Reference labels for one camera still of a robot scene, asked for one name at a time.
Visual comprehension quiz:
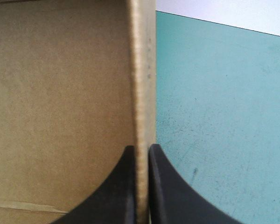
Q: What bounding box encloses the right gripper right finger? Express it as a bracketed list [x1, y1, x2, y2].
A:
[147, 143, 245, 224]

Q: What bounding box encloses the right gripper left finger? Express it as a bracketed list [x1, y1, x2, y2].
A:
[50, 145, 139, 224]

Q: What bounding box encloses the brown cardboard box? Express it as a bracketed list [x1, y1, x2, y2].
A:
[0, 0, 157, 224]

